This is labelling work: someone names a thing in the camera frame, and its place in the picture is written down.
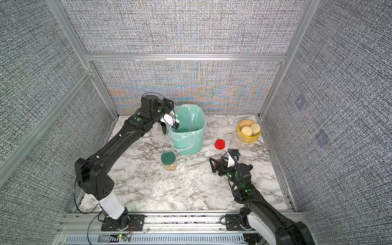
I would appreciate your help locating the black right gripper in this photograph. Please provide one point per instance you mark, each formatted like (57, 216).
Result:
(222, 164)

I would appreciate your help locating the red jar lid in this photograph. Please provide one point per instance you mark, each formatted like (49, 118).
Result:
(220, 144)

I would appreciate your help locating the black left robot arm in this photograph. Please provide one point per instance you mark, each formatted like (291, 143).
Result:
(92, 173)

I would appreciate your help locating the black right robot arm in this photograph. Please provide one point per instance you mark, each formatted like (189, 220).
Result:
(263, 208)

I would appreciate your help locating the clear plastic bin liner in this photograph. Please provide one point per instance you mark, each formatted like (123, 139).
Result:
(180, 137)

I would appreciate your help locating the front cream steamed bun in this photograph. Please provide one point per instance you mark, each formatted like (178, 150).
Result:
(247, 131)

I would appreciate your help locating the cream steamed bun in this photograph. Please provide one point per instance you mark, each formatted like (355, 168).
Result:
(256, 128)
(247, 131)

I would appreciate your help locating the yellow-rimmed bamboo steamer basket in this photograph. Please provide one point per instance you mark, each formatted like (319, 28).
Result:
(246, 139)

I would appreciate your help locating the green-lidded peanut jar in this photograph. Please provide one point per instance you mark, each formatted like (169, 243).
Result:
(168, 159)

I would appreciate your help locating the rear cream steamed bun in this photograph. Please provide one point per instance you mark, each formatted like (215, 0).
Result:
(256, 128)

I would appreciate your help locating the black mug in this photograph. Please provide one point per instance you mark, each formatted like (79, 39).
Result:
(163, 128)

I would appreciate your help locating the small silver-lidded tin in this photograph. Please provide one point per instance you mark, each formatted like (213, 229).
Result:
(147, 134)

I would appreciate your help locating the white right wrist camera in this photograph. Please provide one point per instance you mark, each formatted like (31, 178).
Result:
(233, 157)

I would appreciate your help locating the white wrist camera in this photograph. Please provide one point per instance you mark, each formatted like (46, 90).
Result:
(233, 157)
(171, 120)

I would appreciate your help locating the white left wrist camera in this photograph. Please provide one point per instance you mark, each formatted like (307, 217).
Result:
(171, 120)

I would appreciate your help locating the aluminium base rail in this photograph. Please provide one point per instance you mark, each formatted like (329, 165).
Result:
(239, 227)

